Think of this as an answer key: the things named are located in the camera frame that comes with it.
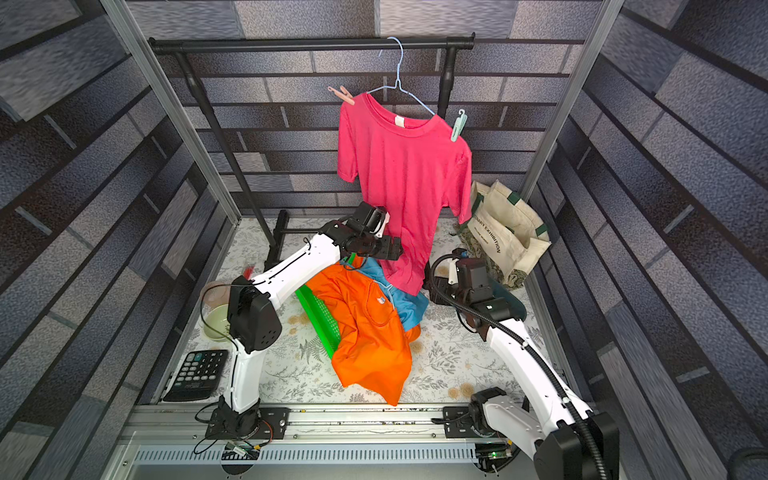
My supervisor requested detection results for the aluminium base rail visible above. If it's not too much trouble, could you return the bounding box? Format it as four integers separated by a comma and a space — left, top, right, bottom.
113, 403, 613, 466

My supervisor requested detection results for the light blue wire hanger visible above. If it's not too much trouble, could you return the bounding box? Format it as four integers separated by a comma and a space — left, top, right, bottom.
368, 36, 436, 117

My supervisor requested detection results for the mint green clothespin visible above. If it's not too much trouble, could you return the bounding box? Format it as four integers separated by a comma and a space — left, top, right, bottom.
451, 109, 468, 142

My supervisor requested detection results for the pink t-shirt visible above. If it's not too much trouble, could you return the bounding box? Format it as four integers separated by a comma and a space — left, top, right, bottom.
337, 93, 472, 295

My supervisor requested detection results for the blue t-shirt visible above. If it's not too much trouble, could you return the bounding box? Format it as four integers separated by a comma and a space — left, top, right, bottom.
358, 258, 429, 332

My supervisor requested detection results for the cream canvas tote bag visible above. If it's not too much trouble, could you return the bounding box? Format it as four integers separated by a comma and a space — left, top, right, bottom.
455, 181, 551, 289

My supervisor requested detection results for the black corrugated cable conduit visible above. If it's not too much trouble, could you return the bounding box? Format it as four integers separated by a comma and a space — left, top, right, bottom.
428, 253, 611, 480

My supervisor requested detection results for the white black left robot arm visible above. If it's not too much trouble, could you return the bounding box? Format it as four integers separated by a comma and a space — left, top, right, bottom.
206, 202, 403, 441

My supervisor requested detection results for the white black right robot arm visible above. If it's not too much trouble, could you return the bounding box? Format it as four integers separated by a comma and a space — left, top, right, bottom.
427, 249, 620, 479

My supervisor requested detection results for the floral table cloth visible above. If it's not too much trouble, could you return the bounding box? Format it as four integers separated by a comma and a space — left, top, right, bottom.
214, 218, 523, 404

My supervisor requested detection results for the light green bowl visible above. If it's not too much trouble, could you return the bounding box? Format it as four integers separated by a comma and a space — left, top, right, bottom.
202, 304, 230, 342

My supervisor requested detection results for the dusty pink clothespin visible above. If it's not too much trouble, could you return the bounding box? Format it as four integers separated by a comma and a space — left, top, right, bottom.
327, 85, 355, 105

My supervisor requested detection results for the orange t-shirt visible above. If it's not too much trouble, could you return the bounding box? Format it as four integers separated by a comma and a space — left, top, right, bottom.
307, 264, 419, 406

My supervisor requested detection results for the teal clothespin tray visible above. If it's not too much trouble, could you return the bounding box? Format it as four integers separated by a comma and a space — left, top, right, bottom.
489, 280, 527, 321

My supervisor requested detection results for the black clothes rack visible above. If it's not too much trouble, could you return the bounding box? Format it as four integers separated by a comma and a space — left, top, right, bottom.
149, 35, 475, 266

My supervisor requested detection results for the black calculator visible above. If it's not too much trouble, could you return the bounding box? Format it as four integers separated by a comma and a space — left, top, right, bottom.
163, 349, 229, 402

